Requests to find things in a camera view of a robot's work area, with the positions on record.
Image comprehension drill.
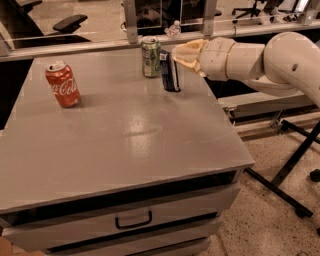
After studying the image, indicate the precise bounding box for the clear plastic water bottle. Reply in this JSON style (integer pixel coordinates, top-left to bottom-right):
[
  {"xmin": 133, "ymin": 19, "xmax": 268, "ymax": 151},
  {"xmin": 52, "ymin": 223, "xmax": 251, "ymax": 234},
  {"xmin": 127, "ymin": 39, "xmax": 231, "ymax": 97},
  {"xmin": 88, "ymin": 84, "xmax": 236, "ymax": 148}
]
[{"xmin": 164, "ymin": 20, "xmax": 181, "ymax": 38}]

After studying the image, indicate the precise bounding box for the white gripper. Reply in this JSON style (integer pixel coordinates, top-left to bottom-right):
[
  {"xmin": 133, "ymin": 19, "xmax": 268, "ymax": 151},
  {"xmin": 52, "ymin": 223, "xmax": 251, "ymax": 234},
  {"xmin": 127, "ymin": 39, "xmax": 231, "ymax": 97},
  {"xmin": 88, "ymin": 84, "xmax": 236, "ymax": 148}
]
[{"xmin": 172, "ymin": 37, "xmax": 265, "ymax": 81}]

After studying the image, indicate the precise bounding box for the black metal stand frame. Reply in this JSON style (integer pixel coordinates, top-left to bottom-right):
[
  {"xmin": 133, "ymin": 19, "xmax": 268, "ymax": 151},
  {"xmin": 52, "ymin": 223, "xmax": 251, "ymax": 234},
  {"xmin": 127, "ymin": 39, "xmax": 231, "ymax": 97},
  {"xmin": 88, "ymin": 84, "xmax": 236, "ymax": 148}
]
[{"xmin": 245, "ymin": 120, "xmax": 320, "ymax": 218}]

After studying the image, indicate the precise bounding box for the green soda can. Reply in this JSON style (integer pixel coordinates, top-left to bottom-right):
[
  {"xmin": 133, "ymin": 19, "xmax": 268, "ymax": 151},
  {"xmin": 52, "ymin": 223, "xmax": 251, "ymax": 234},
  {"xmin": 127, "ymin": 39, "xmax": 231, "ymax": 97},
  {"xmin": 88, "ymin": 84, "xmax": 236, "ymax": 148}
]
[{"xmin": 141, "ymin": 36, "xmax": 161, "ymax": 78}]

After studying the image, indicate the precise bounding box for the red coca-cola can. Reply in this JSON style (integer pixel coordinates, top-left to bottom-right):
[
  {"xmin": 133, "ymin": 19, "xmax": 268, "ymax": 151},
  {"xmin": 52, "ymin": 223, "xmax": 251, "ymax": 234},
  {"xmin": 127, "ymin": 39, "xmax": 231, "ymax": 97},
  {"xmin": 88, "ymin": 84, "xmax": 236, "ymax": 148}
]
[{"xmin": 46, "ymin": 61, "xmax": 81, "ymax": 108}]

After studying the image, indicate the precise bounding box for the distant black office chair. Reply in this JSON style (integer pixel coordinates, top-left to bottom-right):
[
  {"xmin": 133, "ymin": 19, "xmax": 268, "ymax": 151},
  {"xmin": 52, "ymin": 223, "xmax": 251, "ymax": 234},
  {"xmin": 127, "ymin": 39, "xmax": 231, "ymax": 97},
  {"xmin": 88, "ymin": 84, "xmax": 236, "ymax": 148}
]
[{"xmin": 232, "ymin": 0, "xmax": 284, "ymax": 25}]

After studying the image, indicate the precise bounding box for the blue rxbar blueberry bar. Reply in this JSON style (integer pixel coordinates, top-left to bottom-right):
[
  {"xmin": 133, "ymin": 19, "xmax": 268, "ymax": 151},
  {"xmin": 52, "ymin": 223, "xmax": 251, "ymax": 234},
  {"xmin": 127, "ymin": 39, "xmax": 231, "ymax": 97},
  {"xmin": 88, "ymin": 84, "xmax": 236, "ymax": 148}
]
[{"xmin": 160, "ymin": 50, "xmax": 181, "ymax": 92}]

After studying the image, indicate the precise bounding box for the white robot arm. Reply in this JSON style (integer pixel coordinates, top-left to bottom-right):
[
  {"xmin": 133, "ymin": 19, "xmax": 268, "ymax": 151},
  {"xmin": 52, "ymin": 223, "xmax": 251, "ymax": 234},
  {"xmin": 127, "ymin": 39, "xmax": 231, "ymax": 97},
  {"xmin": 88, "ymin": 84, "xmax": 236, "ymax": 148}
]
[{"xmin": 172, "ymin": 32, "xmax": 320, "ymax": 107}]

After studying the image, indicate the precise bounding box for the black drawer handle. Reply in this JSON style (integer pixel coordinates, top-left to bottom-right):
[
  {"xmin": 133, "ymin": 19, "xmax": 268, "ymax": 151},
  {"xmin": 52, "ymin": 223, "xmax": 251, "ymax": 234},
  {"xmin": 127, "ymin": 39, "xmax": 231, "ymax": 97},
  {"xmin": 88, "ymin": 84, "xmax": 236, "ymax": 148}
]
[{"xmin": 115, "ymin": 210, "xmax": 153, "ymax": 230}]

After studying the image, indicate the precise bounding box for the grey drawer cabinet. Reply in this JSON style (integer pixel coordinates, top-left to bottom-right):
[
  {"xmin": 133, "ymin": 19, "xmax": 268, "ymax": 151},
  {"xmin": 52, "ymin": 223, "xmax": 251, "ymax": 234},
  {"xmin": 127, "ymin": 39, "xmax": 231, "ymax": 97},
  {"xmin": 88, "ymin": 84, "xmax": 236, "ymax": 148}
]
[{"xmin": 0, "ymin": 49, "xmax": 253, "ymax": 256}]

